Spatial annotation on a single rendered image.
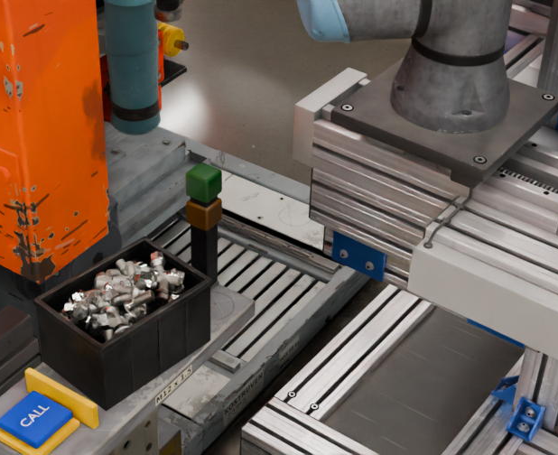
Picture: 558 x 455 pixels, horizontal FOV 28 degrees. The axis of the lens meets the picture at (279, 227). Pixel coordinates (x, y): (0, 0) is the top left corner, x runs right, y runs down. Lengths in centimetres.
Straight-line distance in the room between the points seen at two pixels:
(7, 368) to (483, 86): 85
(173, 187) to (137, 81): 52
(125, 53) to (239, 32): 149
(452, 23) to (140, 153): 120
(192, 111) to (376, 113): 160
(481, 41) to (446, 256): 26
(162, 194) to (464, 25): 118
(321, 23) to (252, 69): 190
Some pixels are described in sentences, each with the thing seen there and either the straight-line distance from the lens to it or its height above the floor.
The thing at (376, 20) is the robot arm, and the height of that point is 97.
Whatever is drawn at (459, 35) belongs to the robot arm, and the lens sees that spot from 138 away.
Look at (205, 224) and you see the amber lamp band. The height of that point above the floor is 58.
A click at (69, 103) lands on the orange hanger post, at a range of 155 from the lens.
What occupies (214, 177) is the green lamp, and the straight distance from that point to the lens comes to 160.
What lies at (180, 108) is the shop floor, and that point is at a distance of 303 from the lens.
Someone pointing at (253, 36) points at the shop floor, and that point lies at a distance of 339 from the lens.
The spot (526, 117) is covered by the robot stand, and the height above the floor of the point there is 82.
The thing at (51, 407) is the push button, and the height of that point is 48.
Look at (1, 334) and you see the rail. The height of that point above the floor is 39.
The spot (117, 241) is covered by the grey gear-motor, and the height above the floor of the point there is 32.
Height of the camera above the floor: 156
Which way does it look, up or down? 37 degrees down
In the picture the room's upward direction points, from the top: 3 degrees clockwise
